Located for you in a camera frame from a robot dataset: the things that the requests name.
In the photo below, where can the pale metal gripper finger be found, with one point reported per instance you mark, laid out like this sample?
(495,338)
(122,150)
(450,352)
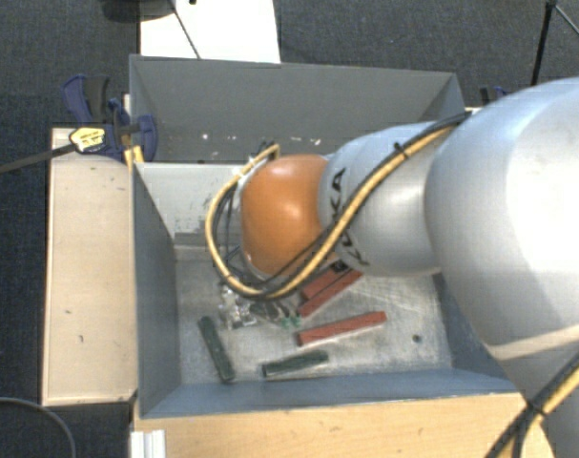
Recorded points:
(228,299)
(243,318)

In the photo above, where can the dark green flat block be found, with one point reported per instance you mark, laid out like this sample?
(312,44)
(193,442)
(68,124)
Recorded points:
(295,363)
(216,348)

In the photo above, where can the red-brown flat block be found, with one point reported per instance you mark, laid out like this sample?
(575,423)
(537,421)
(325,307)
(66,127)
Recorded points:
(340,328)
(334,282)
(316,302)

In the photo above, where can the pale wood board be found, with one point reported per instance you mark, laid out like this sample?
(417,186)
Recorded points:
(91,279)

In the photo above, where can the grey metal bin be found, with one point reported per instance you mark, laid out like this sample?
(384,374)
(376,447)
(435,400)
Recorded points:
(289,108)

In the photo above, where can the black cylinder on white bracket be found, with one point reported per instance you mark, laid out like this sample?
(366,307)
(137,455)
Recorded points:
(340,268)

